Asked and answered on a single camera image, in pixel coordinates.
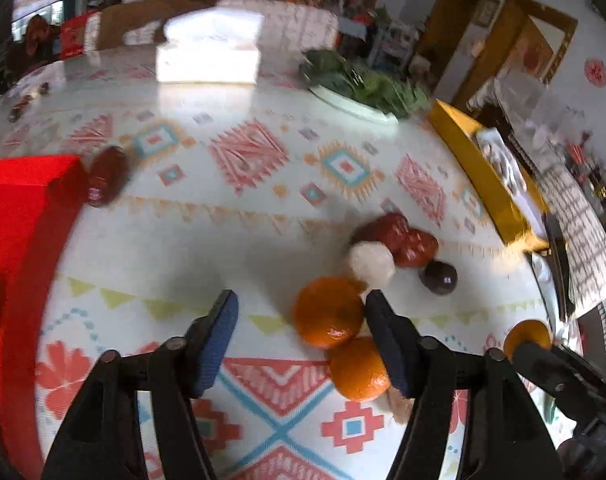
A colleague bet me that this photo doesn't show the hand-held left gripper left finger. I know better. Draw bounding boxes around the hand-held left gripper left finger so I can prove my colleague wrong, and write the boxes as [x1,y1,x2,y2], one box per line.
[42,289,240,480]

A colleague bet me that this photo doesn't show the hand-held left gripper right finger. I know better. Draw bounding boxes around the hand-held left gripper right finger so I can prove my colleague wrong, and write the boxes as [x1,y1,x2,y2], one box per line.
[364,289,564,480]

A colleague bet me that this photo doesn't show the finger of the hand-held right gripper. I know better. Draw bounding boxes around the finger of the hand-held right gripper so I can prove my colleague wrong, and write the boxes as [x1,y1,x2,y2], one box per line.
[513,341,606,427]

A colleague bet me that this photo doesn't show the large orange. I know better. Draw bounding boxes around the large orange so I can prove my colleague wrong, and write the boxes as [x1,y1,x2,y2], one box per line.
[293,276,366,351]

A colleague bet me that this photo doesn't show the white foam-netted fruit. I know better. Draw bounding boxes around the white foam-netted fruit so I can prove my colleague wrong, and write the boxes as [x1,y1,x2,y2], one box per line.
[347,241,398,288]

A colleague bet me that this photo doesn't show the dark purple passion fruit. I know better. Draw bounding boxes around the dark purple passion fruit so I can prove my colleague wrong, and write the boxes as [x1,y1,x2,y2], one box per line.
[419,260,458,297]

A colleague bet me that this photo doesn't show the dark red stickered apple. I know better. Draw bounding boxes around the dark red stickered apple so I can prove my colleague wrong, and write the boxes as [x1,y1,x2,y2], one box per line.
[83,146,131,208]

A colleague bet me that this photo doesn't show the red tray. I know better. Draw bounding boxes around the red tray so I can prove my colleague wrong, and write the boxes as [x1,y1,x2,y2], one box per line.
[0,155,90,480]

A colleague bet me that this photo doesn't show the black flat device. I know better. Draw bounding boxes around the black flat device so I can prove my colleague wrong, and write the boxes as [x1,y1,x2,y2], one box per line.
[543,210,576,321]

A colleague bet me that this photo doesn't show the black and white grid sheet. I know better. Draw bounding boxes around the black and white grid sheet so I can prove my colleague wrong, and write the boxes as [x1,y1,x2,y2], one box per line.
[538,165,606,313]

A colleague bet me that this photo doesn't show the yellow box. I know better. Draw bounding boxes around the yellow box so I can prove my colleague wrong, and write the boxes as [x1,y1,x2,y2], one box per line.
[428,100,551,253]

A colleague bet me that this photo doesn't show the white dish of food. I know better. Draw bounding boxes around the white dish of food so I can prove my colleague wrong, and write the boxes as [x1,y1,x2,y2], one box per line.
[475,127,528,196]

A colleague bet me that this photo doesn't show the white plate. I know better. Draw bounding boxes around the white plate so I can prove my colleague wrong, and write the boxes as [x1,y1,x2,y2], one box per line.
[308,85,400,125]

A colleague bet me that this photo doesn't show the leafy green vegetables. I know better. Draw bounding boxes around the leafy green vegetables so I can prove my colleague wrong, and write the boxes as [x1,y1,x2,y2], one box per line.
[300,49,428,113]

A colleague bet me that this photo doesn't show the white tissue pack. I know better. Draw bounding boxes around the white tissue pack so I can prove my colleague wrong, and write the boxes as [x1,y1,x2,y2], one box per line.
[155,7,264,85]

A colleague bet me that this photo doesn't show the small dark red fruit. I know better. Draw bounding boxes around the small dark red fruit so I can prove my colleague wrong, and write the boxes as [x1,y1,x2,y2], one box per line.
[8,94,34,122]

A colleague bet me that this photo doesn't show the brown cardboard box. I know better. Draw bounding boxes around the brown cardboard box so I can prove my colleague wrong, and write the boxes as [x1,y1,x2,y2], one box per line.
[98,0,208,51]

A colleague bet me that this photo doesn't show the red cardboard box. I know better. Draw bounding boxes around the red cardboard box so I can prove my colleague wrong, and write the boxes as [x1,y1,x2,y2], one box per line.
[60,10,101,60]

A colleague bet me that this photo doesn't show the red paper wall decoration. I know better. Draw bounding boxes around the red paper wall decoration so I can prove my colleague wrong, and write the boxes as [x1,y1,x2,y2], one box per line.
[584,58,606,87]

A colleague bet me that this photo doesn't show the wooden door frame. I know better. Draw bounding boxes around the wooden door frame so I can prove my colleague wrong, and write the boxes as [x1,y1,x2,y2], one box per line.
[453,0,578,111]

